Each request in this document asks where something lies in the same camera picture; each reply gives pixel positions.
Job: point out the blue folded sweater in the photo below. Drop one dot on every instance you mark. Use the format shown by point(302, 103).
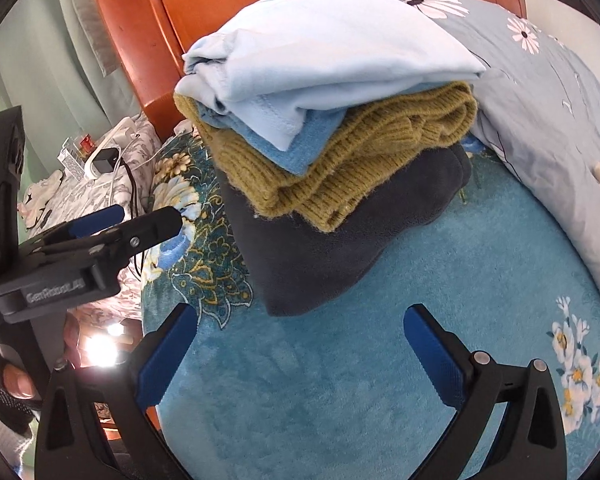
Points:
point(318, 127)

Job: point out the pale blue sweatshirt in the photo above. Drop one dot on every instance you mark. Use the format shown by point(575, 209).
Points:
point(277, 59)

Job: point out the white charger with cable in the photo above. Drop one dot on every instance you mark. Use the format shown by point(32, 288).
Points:
point(105, 157)

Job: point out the grey patterned bedsheet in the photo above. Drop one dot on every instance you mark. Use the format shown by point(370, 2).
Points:
point(129, 185)

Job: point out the left hand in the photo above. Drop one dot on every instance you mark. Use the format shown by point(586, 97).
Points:
point(20, 385)

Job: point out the teal floral bed blanket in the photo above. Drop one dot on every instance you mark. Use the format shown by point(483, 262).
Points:
point(338, 393)

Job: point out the green curtain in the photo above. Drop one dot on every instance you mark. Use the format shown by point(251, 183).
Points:
point(58, 63)

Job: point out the dark grey folded garment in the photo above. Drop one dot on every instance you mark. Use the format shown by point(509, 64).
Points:
point(294, 268)

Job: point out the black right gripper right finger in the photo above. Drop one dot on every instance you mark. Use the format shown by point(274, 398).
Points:
point(530, 441)

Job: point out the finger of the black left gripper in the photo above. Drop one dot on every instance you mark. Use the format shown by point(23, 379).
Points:
point(127, 239)
point(84, 226)

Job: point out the mustard knit sweater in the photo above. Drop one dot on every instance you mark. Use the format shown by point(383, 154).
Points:
point(373, 142)

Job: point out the grey floral duvet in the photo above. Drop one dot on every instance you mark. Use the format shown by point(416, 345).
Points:
point(539, 110)

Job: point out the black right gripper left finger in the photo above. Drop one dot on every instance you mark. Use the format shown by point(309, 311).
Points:
point(71, 441)

